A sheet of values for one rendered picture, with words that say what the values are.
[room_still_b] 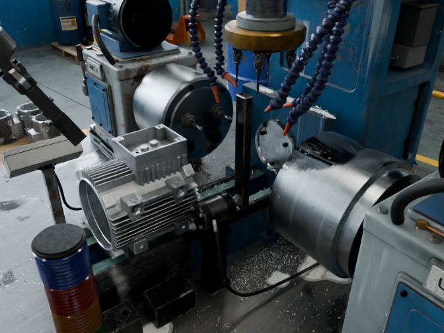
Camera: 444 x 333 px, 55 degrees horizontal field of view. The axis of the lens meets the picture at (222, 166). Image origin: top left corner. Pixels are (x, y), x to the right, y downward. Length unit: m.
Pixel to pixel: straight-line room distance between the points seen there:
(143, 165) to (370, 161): 0.42
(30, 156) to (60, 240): 0.56
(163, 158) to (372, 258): 0.43
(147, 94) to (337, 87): 0.52
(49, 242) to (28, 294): 0.58
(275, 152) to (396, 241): 0.55
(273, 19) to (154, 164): 0.39
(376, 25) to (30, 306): 0.97
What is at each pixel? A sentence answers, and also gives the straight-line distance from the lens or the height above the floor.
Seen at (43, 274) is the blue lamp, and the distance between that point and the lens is 0.54.
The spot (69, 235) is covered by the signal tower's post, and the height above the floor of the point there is 1.22.
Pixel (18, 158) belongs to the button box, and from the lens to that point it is 1.07.
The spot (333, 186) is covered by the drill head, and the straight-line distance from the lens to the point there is 0.77.
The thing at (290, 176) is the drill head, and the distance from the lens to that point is 0.82.
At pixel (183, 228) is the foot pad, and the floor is 0.97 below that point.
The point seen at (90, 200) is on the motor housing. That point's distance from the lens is 0.98.
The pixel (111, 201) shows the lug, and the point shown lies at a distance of 0.82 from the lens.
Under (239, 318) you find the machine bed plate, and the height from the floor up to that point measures 0.80.
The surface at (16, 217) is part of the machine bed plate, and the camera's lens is 1.36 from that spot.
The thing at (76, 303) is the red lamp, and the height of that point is 1.14.
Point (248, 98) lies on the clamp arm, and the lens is 0.80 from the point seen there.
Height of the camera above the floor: 1.54
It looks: 30 degrees down
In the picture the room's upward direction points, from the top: straight up
